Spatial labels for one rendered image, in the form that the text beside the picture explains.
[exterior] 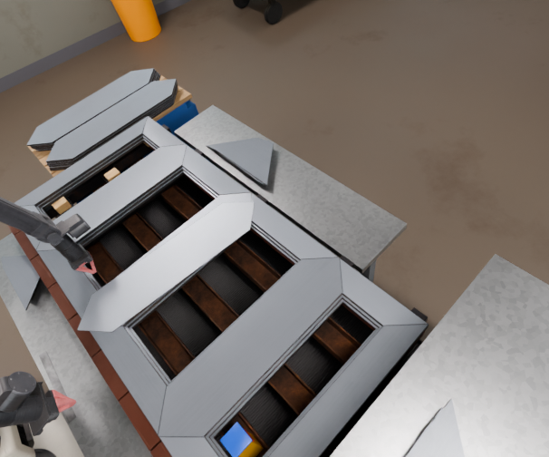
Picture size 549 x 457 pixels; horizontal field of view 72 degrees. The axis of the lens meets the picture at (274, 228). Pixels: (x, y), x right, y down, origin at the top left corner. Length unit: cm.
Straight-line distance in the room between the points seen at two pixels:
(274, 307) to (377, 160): 175
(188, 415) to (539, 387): 85
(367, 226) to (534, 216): 139
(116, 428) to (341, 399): 74
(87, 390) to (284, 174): 110
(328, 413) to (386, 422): 24
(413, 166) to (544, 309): 180
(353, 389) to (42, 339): 117
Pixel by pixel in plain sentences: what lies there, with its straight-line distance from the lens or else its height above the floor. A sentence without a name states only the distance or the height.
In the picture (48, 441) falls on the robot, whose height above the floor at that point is 28.
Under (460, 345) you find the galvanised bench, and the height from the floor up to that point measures 105.
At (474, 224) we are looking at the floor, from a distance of 250.
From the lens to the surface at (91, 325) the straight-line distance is 141.
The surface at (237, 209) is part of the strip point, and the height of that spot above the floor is 85.
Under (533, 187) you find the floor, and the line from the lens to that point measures 280.
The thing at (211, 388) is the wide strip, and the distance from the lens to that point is 117.
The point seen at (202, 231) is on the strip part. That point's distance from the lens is 142.
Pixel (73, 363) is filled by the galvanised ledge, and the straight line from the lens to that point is 161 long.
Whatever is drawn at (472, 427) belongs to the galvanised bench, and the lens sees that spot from 94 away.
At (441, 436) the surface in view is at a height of 107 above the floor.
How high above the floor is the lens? 195
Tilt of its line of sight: 54 degrees down
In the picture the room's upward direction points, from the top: 14 degrees counter-clockwise
